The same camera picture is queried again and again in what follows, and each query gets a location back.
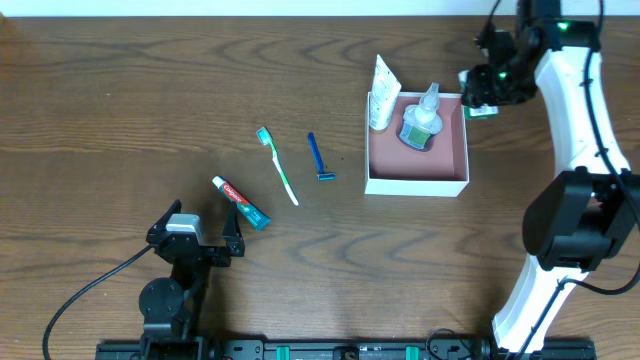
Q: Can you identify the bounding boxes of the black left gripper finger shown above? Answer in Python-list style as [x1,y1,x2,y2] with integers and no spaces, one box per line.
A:
[148,199,182,234]
[222,207,245,257]

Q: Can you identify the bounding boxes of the red teal Colgate toothpaste tube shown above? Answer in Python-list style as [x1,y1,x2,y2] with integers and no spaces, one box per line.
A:
[212,176,271,231]

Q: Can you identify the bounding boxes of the green white soap box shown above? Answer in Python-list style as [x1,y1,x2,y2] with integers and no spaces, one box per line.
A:
[458,70,499,120]

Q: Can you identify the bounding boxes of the clear pump bottle purple liquid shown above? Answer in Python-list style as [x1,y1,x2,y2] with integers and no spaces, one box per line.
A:
[399,82,443,150]

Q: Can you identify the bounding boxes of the white Pantene lotion tube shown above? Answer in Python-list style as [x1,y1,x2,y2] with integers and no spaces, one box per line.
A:
[368,54,402,132]

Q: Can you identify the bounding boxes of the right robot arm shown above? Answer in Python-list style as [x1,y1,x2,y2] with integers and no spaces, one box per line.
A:
[459,1,639,359]

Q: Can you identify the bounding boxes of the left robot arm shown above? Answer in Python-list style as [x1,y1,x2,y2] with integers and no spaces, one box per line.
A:
[139,201,245,359]

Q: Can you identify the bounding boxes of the green white toothbrush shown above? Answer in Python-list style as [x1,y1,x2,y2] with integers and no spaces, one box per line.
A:
[256,127,300,206]

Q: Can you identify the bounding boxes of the blue disposable razor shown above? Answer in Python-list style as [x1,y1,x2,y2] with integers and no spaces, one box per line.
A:
[307,132,336,181]

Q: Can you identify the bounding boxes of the cream box with pink interior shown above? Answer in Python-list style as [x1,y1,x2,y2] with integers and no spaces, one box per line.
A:
[364,92,470,197]

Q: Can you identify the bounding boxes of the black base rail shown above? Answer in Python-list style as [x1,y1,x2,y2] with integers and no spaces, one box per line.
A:
[94,337,597,360]

